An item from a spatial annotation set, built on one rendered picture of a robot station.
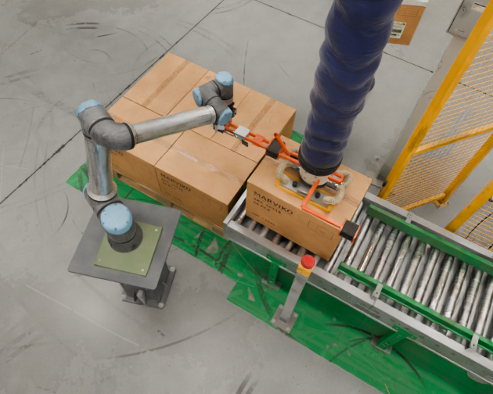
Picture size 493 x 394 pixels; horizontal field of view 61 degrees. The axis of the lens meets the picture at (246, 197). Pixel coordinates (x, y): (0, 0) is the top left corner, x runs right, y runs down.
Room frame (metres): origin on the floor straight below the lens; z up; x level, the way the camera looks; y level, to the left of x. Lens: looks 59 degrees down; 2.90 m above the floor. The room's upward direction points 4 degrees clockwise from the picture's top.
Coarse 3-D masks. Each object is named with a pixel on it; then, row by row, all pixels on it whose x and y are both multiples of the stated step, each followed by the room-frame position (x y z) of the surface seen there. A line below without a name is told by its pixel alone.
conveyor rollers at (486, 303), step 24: (240, 216) 1.28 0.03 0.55; (288, 240) 1.13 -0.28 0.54; (360, 240) 1.16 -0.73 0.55; (408, 240) 1.18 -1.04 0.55; (360, 264) 1.00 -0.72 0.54; (384, 264) 1.01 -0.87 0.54; (432, 264) 1.03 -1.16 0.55; (408, 288) 0.86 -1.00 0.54; (456, 288) 0.88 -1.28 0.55; (408, 312) 0.73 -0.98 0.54; (480, 312) 0.75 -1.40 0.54; (456, 336) 0.60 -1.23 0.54
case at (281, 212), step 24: (288, 144) 1.57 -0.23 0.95; (264, 168) 1.38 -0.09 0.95; (288, 168) 1.39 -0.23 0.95; (264, 192) 1.23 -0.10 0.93; (336, 192) 1.25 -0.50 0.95; (360, 192) 1.26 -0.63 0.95; (264, 216) 1.22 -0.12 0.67; (288, 216) 1.15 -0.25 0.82; (312, 216) 1.09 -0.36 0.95; (336, 216) 1.10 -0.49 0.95; (312, 240) 1.07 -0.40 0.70; (336, 240) 1.01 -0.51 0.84
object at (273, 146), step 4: (272, 140) 1.47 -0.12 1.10; (276, 140) 1.47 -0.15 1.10; (268, 144) 1.43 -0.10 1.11; (272, 144) 1.45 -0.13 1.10; (276, 144) 1.45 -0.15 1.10; (284, 144) 1.44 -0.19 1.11; (268, 148) 1.42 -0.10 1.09; (272, 148) 1.42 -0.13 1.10; (276, 148) 1.42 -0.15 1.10; (280, 148) 1.42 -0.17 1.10; (268, 152) 1.40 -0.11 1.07; (272, 152) 1.38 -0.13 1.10; (276, 152) 1.39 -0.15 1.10; (280, 152) 1.39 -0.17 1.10; (272, 156) 1.38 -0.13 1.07; (276, 156) 1.38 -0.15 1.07; (280, 156) 1.40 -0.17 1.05
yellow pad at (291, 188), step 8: (288, 176) 1.32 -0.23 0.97; (280, 184) 1.26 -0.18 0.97; (288, 184) 1.26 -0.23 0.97; (296, 184) 1.25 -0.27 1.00; (288, 192) 1.22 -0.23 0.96; (296, 192) 1.22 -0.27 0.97; (320, 192) 1.23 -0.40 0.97; (312, 200) 1.17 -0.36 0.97; (320, 200) 1.18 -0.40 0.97; (320, 208) 1.13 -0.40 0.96; (328, 208) 1.13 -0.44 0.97
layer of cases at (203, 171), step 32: (160, 64) 2.64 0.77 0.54; (192, 64) 2.66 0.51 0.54; (128, 96) 2.26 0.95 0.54; (160, 96) 2.28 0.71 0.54; (192, 96) 2.30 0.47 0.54; (256, 96) 2.35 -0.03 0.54; (256, 128) 2.02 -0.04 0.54; (288, 128) 2.15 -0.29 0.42; (128, 160) 1.75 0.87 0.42; (160, 160) 1.68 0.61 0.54; (192, 160) 1.70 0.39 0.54; (224, 160) 1.71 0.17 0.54; (256, 160) 1.73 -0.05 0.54; (160, 192) 1.63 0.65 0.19; (192, 192) 1.49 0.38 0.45; (224, 192) 1.45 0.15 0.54
